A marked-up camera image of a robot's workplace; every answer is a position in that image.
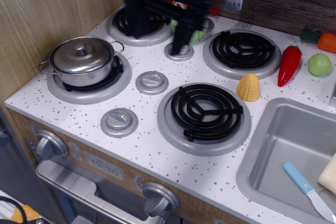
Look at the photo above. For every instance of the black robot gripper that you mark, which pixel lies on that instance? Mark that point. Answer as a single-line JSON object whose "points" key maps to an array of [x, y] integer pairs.
{"points": [[138, 13]]}

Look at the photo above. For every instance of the steel pot lid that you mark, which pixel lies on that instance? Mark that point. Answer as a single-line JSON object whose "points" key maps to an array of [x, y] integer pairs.
{"points": [[81, 55]]}

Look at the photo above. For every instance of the small steel pot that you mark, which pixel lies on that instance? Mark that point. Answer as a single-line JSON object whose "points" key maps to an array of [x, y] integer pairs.
{"points": [[80, 80]]}

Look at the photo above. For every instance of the back left stove burner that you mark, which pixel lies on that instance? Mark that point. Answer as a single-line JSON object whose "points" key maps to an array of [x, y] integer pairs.
{"points": [[159, 30]]}

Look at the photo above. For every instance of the stove burner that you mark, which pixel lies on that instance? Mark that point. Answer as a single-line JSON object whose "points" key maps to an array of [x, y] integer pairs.
{"points": [[159, 30], [235, 53], [204, 119], [91, 96]]}

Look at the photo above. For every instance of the green toy cabbage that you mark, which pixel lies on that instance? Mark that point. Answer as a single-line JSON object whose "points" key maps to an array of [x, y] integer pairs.
{"points": [[196, 34]]}

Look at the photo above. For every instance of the grey stovetop knob back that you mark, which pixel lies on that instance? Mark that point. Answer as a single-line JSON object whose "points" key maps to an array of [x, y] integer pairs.
{"points": [[186, 52]]}

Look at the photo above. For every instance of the grey stovetop knob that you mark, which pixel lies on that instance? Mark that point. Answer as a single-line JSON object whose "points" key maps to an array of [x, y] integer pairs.
{"points": [[186, 52], [119, 123], [151, 83]]}

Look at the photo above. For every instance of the red toy ketchup bottle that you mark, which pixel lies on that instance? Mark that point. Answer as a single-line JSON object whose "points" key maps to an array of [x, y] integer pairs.
{"points": [[212, 11]]}

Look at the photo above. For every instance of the grey stovetop knob middle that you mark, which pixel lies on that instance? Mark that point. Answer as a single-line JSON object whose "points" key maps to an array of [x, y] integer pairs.
{"points": [[151, 83]]}

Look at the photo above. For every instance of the back right stove burner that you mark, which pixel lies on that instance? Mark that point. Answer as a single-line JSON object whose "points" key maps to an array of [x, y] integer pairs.
{"points": [[235, 53]]}

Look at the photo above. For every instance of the front left stove burner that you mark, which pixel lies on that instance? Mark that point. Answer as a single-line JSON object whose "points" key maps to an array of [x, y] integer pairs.
{"points": [[91, 96]]}

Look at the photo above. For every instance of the front right stove burner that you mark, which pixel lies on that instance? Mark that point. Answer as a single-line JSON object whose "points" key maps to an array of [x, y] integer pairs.
{"points": [[204, 119]]}

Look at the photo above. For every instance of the grey stovetop knob front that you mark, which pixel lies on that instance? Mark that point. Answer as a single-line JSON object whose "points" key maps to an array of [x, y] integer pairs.
{"points": [[119, 123]]}

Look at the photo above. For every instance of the yellow toy corn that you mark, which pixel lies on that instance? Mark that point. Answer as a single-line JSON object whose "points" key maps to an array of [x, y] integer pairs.
{"points": [[248, 88]]}

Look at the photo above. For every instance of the red toy chili pepper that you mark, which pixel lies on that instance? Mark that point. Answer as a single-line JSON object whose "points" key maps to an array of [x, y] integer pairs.
{"points": [[290, 61]]}

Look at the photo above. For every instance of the green toy apple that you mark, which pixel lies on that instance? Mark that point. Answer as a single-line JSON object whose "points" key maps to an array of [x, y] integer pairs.
{"points": [[320, 65]]}

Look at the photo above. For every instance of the left oven knob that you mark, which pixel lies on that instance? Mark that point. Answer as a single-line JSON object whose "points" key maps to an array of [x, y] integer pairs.
{"points": [[50, 146]]}

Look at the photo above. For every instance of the oven knob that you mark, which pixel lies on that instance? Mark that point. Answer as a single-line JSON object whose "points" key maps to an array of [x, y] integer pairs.
{"points": [[158, 199], [50, 146]]}

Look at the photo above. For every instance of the orange toy carrot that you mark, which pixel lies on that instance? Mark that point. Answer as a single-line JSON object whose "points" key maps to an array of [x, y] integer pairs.
{"points": [[325, 41]]}

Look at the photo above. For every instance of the grey toy sink basin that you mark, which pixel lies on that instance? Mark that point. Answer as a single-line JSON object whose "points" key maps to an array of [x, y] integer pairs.
{"points": [[288, 131]]}

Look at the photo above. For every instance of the right oven knob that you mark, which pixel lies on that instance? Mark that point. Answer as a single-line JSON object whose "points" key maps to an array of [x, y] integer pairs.
{"points": [[158, 199]]}

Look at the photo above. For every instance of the grey faucet base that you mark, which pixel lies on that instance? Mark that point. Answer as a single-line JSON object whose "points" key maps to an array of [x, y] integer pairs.
{"points": [[332, 100]]}

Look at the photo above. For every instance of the cream toy butter block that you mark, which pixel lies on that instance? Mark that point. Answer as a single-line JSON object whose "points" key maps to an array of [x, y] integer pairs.
{"points": [[328, 176]]}

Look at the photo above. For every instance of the yellow toy on floor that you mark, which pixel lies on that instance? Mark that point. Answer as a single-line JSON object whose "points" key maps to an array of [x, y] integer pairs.
{"points": [[30, 213]]}

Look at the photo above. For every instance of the grey oven door handle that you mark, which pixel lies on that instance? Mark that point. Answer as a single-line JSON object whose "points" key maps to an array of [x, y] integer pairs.
{"points": [[83, 191]]}

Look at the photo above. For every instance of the blue handled toy knife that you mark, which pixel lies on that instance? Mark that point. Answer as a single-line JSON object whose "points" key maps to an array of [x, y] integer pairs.
{"points": [[307, 189]]}

